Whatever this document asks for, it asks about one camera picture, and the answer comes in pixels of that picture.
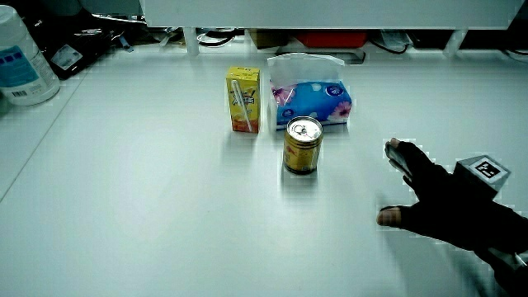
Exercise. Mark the person's right hand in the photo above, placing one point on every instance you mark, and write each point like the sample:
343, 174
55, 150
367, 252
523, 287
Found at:
447, 206

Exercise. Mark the golden red bull can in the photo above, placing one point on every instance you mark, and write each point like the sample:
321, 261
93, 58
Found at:
302, 152

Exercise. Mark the person's right forearm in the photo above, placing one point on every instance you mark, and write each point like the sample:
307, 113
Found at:
513, 278

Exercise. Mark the blue floral tissue pack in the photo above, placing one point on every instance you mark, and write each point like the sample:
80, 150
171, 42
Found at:
311, 99

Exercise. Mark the red box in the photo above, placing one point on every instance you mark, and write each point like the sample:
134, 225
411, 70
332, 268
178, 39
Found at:
332, 39

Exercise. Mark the white raised shelf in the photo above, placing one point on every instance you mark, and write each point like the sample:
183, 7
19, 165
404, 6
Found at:
330, 12

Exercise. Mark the yellow juice carton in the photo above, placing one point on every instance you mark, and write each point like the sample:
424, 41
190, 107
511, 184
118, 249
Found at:
244, 99

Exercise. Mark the brown cardboard box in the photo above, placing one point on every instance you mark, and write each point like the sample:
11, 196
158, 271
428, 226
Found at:
268, 38

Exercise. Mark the black bag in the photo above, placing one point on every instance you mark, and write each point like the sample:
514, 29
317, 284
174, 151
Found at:
72, 41

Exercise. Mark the white wipes canister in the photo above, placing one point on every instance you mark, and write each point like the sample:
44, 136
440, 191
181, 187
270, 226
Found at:
20, 66

